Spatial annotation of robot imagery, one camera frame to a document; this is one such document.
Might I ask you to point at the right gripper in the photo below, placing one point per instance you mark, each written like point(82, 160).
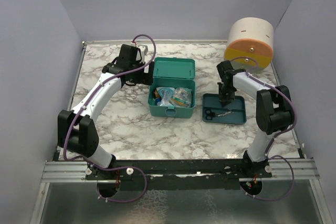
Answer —
point(223, 100)

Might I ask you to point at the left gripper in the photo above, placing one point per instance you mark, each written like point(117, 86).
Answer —
point(146, 78)

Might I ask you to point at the blue divided tray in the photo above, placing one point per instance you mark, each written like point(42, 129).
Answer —
point(238, 117)

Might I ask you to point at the brown orange-capped medicine bottle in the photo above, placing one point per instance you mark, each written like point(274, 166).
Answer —
point(156, 94)

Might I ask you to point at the black-handled bandage scissors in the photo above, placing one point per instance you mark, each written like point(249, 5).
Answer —
point(209, 114)

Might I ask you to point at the blue clear plastic pouch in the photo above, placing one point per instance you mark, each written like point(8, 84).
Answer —
point(166, 94)

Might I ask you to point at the teal medicine kit box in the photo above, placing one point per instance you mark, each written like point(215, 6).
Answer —
point(172, 73)

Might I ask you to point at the orange teal bandage packet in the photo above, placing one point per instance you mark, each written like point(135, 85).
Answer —
point(182, 97)

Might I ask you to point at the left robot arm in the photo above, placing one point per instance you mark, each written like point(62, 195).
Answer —
point(76, 130)

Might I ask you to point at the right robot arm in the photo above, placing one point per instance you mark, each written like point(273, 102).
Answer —
point(274, 116)

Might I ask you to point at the round pastel drawer cabinet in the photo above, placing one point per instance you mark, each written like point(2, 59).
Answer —
point(250, 44)

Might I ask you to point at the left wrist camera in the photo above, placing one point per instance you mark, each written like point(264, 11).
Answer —
point(142, 51)

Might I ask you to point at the black mounting rail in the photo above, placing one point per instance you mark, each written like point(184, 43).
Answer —
point(179, 174)

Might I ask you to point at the aluminium frame rail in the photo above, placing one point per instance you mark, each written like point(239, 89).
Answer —
point(75, 172)

